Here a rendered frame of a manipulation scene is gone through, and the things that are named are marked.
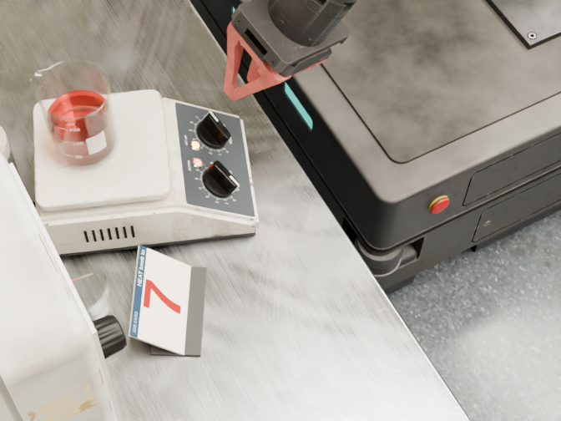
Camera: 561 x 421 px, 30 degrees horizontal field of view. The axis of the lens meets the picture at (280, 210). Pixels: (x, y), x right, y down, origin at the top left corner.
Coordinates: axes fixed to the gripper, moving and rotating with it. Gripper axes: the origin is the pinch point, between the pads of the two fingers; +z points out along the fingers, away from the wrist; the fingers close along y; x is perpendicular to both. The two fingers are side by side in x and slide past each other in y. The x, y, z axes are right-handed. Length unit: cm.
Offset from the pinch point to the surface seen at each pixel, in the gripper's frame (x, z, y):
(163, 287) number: 9.8, 12.5, 12.0
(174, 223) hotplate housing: 5.8, 9.7, 8.6
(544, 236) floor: 34, 46, -91
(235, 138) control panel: 2.0, 7.3, -2.3
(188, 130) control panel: -0.8, 7.3, 2.1
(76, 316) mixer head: 17, -37, 55
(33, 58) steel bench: -19.7, 20.0, 0.6
